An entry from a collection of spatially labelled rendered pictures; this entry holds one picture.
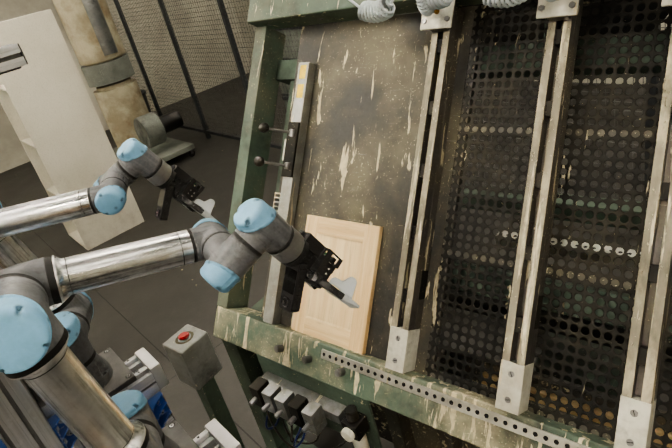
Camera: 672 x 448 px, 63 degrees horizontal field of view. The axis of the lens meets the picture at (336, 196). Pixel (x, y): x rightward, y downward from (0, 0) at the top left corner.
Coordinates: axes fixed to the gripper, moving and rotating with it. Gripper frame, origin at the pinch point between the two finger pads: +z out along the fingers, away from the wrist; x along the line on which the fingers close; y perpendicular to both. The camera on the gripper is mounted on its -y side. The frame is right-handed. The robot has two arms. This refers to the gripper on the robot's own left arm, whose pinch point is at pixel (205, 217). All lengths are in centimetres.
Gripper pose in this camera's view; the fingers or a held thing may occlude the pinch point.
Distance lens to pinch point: 184.2
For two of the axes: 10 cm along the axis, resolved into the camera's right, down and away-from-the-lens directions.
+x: -6.4, -2.0, 7.4
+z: 5.4, 5.6, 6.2
